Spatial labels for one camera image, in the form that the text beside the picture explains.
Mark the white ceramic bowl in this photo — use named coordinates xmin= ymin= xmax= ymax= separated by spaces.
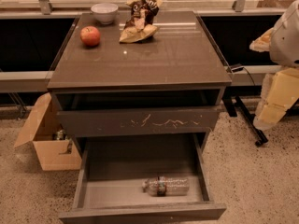
xmin=91 ymin=3 xmax=119 ymax=24

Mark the open middle drawer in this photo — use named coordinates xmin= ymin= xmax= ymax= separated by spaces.
xmin=59 ymin=133 xmax=226 ymax=224

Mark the crumpled brown chip bag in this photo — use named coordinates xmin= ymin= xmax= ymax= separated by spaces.
xmin=120 ymin=0 xmax=163 ymax=43

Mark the can in cardboard box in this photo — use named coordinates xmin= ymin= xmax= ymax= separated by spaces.
xmin=53 ymin=130 xmax=66 ymax=140

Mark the open cardboard box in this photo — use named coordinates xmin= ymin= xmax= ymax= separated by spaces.
xmin=14 ymin=93 xmax=81 ymax=171

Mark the clear plastic water bottle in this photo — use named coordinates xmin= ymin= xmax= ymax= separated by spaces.
xmin=142 ymin=176 xmax=190 ymax=197

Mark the black rolling stand frame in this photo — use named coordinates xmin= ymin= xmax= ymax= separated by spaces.
xmin=222 ymin=94 xmax=268 ymax=147

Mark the grey drawer cabinet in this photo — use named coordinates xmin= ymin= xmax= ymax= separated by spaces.
xmin=48 ymin=11 xmax=231 ymax=150

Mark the scratched top drawer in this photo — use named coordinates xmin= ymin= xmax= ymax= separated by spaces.
xmin=57 ymin=91 xmax=219 ymax=137

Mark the red apple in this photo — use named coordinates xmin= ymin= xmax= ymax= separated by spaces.
xmin=80 ymin=26 xmax=101 ymax=47

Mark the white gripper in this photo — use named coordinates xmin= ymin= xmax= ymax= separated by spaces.
xmin=249 ymin=0 xmax=299 ymax=131

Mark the black power adapter with cable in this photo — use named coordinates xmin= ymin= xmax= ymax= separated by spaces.
xmin=227 ymin=63 xmax=255 ymax=85

